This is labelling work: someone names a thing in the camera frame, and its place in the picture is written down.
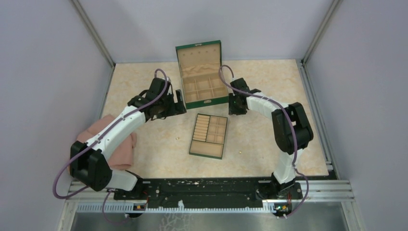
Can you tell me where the green jewelry tray insert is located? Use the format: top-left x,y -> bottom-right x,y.
189,113 -> 228,159

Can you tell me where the green jewelry box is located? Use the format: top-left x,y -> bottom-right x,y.
175,40 -> 229,110

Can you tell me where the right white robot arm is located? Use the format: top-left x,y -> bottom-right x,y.
227,78 -> 314,198

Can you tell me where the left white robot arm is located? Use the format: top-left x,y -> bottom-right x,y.
69,77 -> 187,199

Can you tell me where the pink cloth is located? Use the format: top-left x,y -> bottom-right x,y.
77,114 -> 137,170

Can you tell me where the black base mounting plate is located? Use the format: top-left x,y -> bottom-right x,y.
114,177 -> 303,209

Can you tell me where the white cable duct strip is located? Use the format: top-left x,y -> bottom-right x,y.
76,202 -> 276,214

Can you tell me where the aluminium frame rail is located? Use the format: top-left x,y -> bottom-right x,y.
56,189 -> 123,231

